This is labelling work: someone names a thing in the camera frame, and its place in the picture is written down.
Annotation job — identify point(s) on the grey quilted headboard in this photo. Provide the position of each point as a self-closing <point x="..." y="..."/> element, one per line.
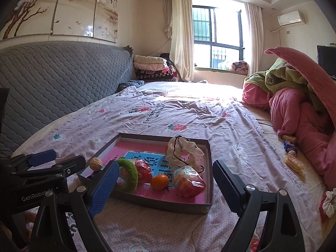
<point x="52" y="71"/>

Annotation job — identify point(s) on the pink quilt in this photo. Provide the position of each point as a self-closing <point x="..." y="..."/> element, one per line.
<point x="294" y="107"/>

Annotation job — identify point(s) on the red white floral scrunchie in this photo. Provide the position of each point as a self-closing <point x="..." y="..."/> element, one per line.
<point x="329" y="202"/>

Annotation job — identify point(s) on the folded cream blanket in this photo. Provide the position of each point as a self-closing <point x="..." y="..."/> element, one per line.
<point x="149" y="63"/>

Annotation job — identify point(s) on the red egg toy clear wrap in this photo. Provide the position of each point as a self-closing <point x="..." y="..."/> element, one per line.
<point x="143" y="173"/>

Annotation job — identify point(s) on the cream bed sheet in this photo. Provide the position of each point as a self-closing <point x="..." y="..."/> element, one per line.
<point x="312" y="183"/>

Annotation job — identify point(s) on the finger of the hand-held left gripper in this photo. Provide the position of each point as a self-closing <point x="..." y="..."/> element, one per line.
<point x="69" y="166"/>
<point x="43" y="157"/>

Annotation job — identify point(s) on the small yellow snack packet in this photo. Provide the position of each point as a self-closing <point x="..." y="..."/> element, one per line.
<point x="290" y="138"/>

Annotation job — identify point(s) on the shallow grey cardboard box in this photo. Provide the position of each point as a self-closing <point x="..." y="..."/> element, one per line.
<point x="162" y="204"/>

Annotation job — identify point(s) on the brown walnut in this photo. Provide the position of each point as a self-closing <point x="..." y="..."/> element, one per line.
<point x="95" y="163"/>

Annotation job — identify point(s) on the black television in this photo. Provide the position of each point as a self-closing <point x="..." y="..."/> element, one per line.
<point x="326" y="60"/>

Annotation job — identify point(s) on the long yellow snack packet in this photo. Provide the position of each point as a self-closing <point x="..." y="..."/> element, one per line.
<point x="293" y="162"/>

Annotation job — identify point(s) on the folded floral blanket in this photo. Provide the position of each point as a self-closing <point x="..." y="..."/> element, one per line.
<point x="236" y="67"/>

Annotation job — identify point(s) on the folded dark patterned blanket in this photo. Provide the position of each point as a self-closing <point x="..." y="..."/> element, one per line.
<point x="157" y="76"/>

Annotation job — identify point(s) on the dark framed window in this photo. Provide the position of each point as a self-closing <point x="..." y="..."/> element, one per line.
<point x="210" y="26"/>

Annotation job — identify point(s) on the pink quilted pad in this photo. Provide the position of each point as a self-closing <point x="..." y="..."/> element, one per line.
<point x="309" y="71"/>

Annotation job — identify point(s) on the floral wall painting panel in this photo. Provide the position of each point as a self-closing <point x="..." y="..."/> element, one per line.
<point x="107" y="13"/>
<point x="29" y="10"/>
<point x="76" y="8"/>

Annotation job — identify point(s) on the dark blue cloth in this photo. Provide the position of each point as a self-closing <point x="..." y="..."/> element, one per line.
<point x="128" y="85"/>

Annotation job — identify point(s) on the orange tangerine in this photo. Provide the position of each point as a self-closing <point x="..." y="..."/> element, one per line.
<point x="160" y="182"/>

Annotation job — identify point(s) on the black garment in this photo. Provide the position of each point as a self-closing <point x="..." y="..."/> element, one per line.
<point x="165" y="57"/>

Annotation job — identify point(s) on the green fleece blanket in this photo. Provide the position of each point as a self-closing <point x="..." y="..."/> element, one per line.
<point x="283" y="76"/>

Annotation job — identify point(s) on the red snack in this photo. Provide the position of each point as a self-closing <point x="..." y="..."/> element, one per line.
<point x="190" y="186"/>

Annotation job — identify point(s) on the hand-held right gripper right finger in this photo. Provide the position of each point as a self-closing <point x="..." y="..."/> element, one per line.
<point x="227" y="186"/>

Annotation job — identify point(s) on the cream curtain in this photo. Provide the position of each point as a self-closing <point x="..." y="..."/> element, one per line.
<point x="181" y="31"/>
<point x="254" y="36"/>

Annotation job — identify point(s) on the white air conditioner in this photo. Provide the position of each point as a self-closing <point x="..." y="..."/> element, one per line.
<point x="291" y="18"/>

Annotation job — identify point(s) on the small blue snack packet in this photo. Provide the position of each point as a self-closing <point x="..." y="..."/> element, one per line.
<point x="290" y="147"/>

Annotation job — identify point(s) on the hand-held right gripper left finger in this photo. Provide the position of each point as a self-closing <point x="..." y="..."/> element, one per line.
<point x="103" y="189"/>

